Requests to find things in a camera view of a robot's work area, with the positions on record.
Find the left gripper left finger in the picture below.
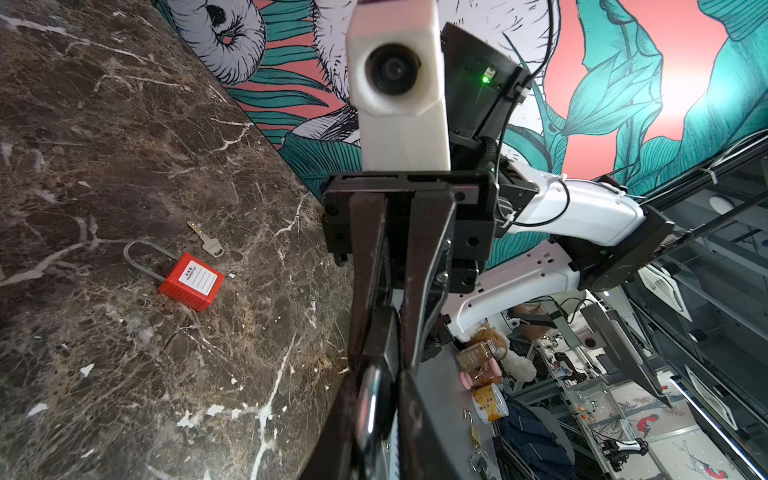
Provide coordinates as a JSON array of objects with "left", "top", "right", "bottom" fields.
[{"left": 300, "top": 370, "right": 366, "bottom": 480}]

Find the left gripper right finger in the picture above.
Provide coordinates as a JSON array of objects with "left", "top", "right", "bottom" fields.
[{"left": 398, "top": 371, "right": 462, "bottom": 480}]

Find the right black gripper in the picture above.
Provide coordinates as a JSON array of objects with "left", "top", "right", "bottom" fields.
[{"left": 322, "top": 171, "right": 498, "bottom": 369}]

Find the small silver key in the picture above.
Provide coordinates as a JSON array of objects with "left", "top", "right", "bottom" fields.
[{"left": 186, "top": 220, "right": 225, "bottom": 258}]

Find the red padlock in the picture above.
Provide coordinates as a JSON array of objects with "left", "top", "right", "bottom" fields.
[{"left": 123, "top": 240, "right": 224, "bottom": 312}]

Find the small black padlock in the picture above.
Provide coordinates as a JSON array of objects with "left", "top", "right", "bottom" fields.
[{"left": 355, "top": 306, "right": 399, "bottom": 452}]

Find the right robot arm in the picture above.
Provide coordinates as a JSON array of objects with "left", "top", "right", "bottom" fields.
[{"left": 322, "top": 22, "right": 672, "bottom": 373}]

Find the right thin black cable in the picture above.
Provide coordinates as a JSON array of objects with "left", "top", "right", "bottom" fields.
[{"left": 491, "top": 0, "right": 572, "bottom": 229}]

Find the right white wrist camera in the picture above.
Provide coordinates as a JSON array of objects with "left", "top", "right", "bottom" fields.
[{"left": 346, "top": 1, "right": 451, "bottom": 172}]

